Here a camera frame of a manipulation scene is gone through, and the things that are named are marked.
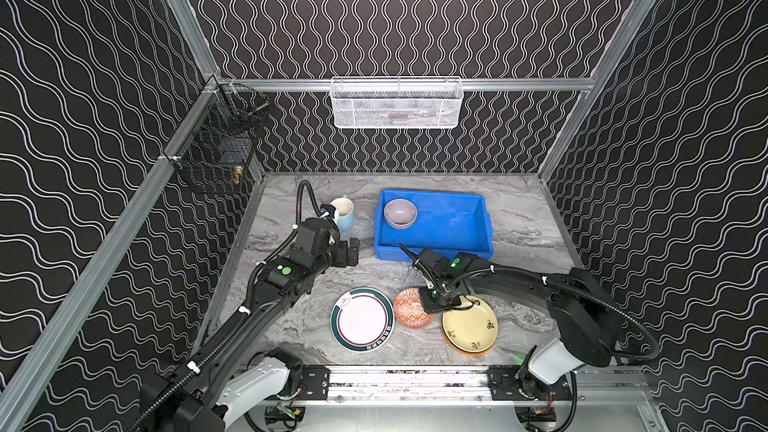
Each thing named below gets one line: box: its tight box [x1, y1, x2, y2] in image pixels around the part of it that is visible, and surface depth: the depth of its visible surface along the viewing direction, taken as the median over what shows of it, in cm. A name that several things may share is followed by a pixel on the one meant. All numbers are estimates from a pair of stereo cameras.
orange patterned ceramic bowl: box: [394, 288, 436, 330], surface depth 86 cm
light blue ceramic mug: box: [330, 194, 356, 232], surface depth 102 cm
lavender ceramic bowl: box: [384, 198, 418, 230], surface depth 105 cm
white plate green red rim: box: [330, 287, 395, 353], surface depth 86 cm
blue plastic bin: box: [374, 190, 494, 261], surface depth 105 cm
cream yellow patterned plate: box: [441, 295, 499, 356], surface depth 83 cm
